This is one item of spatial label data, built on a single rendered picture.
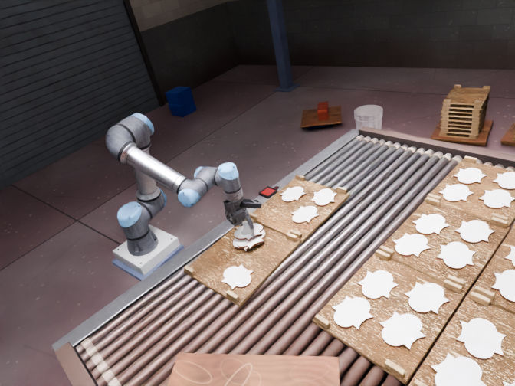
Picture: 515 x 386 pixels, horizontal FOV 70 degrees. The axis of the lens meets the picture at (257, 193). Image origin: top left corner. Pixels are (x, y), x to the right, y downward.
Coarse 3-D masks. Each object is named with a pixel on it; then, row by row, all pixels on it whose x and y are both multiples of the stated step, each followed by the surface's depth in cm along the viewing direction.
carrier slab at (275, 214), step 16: (304, 192) 196; (336, 192) 190; (272, 208) 189; (288, 208) 187; (320, 208) 182; (336, 208) 181; (272, 224) 178; (288, 224) 176; (304, 224) 174; (320, 224) 174; (304, 240) 167
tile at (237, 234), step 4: (256, 224) 172; (260, 224) 172; (236, 228) 171; (240, 228) 170; (256, 228) 169; (260, 228) 169; (236, 232) 168; (240, 232) 168; (256, 232) 167; (260, 232) 166; (236, 236) 165; (240, 236) 165; (244, 236) 165; (248, 236) 165; (256, 236) 165; (248, 240) 163
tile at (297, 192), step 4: (288, 188) 200; (292, 188) 199; (296, 188) 198; (300, 188) 197; (284, 192) 197; (288, 192) 196; (292, 192) 196; (296, 192) 195; (300, 192) 194; (284, 196) 194; (288, 196) 194; (292, 196) 193; (296, 196) 192; (300, 196) 192; (284, 200) 191; (288, 200) 191; (292, 200) 190; (296, 200) 190
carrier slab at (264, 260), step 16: (224, 240) 175; (272, 240) 169; (288, 240) 167; (208, 256) 168; (224, 256) 166; (240, 256) 164; (256, 256) 162; (272, 256) 161; (288, 256) 160; (208, 272) 160; (256, 272) 154; (272, 272) 154; (224, 288) 150; (256, 288) 148; (240, 304) 142
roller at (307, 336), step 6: (312, 324) 131; (306, 330) 129; (312, 330) 129; (318, 330) 130; (300, 336) 128; (306, 336) 127; (312, 336) 128; (294, 342) 126; (300, 342) 126; (306, 342) 126; (288, 348) 125; (294, 348) 124; (300, 348) 125; (288, 354) 123; (294, 354) 123
